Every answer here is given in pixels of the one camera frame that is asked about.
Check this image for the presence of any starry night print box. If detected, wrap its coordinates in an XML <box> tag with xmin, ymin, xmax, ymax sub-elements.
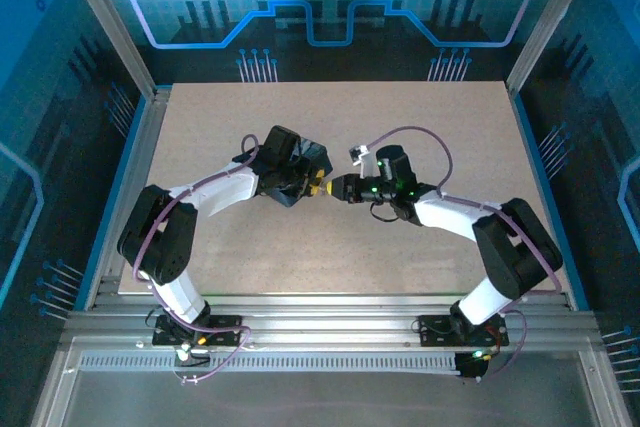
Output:
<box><xmin>269</xmin><ymin>138</ymin><xmax>335</xmax><ymax>209</ymax></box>

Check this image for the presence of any aluminium framed clear panel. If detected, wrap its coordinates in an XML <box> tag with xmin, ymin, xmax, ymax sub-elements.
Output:
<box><xmin>29</xmin><ymin>336</ymin><xmax>634</xmax><ymax>427</ymax></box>

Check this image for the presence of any black controller box with LED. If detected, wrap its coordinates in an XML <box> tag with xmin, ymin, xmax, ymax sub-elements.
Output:
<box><xmin>453</xmin><ymin>349</ymin><xmax>490</xmax><ymax>382</ymax></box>

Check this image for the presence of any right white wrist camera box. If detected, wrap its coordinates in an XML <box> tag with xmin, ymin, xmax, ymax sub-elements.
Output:
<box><xmin>348</xmin><ymin>144</ymin><xmax>374</xmax><ymax>168</ymax></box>

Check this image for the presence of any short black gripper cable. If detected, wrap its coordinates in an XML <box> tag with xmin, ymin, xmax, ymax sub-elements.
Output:
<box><xmin>368</xmin><ymin>199</ymin><xmax>401</xmax><ymax>224</ymax></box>

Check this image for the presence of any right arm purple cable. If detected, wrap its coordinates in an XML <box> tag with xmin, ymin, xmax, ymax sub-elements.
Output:
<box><xmin>364</xmin><ymin>125</ymin><xmax>564</xmax><ymax>383</ymax></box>

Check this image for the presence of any wide aluminium mounting rail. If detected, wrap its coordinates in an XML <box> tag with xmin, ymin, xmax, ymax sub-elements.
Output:
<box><xmin>64</xmin><ymin>294</ymin><xmax>599</xmax><ymax>343</ymax></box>

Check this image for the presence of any aluminium table side rail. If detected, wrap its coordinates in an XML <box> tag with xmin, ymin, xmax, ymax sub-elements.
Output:
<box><xmin>84</xmin><ymin>86</ymin><xmax>174</xmax><ymax>311</ymax></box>

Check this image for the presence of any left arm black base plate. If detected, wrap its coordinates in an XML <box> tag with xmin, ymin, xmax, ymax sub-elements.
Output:
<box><xmin>152</xmin><ymin>314</ymin><xmax>251</xmax><ymax>348</ymax></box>

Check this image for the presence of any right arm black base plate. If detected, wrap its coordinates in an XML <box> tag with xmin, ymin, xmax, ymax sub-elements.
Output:
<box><xmin>417</xmin><ymin>314</ymin><xmax>510</xmax><ymax>348</ymax></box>

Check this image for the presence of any slotted grey cable duct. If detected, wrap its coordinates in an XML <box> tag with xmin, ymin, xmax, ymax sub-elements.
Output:
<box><xmin>78</xmin><ymin>352</ymin><xmax>481</xmax><ymax>374</ymax></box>

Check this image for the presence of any white cable connector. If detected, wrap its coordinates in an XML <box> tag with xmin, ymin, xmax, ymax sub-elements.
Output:
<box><xmin>173</xmin><ymin>341</ymin><xmax>211</xmax><ymax>368</ymax></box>

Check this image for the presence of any aluminium enclosure post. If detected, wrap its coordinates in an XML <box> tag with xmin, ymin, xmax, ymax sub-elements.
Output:
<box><xmin>54</xmin><ymin>0</ymin><xmax>159</xmax><ymax>101</ymax></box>
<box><xmin>505</xmin><ymin>0</ymin><xmax>604</xmax><ymax>98</ymax></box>

